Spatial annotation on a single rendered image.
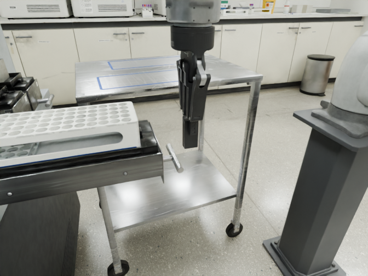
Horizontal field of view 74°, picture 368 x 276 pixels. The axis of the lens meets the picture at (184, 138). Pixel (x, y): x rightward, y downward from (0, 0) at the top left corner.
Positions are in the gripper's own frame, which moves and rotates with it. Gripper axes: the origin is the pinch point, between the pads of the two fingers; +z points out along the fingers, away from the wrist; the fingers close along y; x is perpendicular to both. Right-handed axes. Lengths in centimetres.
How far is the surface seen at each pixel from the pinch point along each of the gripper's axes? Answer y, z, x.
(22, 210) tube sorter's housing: -8.6, 19.6, -38.5
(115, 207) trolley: -38, 52, -20
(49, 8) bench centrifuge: -229, -18, -59
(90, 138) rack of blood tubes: -1.9, -0.4, -19.7
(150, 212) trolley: -31, 52, -6
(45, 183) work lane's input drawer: 6.9, 2.1, -26.6
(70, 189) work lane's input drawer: 6.9, 4.1, -23.3
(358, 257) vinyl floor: -3, 80, 85
